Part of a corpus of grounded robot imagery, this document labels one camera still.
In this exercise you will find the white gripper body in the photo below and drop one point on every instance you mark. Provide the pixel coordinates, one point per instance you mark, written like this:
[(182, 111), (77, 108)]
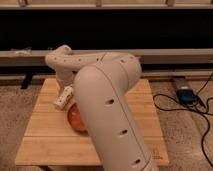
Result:
[(64, 77)]

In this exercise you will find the blue power adapter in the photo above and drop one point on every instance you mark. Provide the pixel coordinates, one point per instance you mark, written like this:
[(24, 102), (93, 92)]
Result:
[(186, 96)]

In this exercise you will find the white spotted bottle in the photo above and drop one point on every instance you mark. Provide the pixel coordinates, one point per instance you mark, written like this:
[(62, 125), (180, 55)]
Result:
[(64, 96)]

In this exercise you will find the orange ceramic bowl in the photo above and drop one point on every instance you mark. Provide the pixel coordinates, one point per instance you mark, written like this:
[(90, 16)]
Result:
[(75, 120)]

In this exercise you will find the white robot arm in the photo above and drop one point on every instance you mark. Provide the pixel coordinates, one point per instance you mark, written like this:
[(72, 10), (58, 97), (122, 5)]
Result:
[(100, 82)]

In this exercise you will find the grey metal rail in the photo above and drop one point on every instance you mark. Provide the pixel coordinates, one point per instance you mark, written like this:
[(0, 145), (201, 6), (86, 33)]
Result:
[(148, 56)]

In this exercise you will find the wooden table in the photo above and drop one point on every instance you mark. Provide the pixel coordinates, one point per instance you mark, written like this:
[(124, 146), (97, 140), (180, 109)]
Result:
[(50, 140)]

